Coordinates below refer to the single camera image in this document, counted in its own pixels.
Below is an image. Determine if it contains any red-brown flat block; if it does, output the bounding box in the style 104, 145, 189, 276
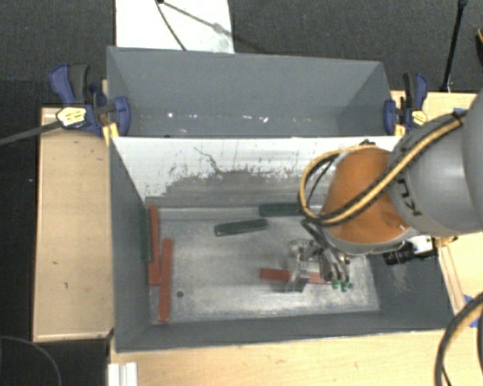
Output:
147, 205, 162, 287
158, 237, 174, 324
259, 268, 327, 285

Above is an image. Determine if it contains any dark green flat block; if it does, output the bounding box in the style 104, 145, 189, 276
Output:
213, 218, 269, 238

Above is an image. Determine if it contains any grey metal bin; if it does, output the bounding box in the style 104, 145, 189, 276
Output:
105, 45, 456, 353

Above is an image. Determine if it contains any pale wood board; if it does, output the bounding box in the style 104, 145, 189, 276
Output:
32, 106, 116, 343

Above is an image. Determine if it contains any black cylinder on white bracket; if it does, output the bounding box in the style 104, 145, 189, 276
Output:
382, 235, 440, 267

